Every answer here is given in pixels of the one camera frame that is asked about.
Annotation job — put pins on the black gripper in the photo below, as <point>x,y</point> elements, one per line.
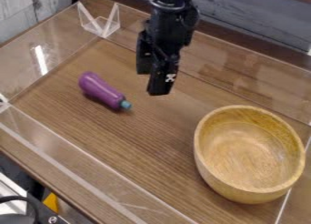
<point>169,30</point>

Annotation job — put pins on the purple toy eggplant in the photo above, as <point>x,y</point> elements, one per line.
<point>95,87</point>

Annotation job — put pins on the brown wooden bowl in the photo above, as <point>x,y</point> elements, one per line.
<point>249,154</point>

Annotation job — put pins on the yellow triangular part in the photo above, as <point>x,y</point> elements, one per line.
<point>51,202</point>

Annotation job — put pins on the clear acrylic corner bracket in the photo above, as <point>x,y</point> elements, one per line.
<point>102,26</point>

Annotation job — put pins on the clear acrylic tray wall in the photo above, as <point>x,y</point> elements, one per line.
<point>122,163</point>

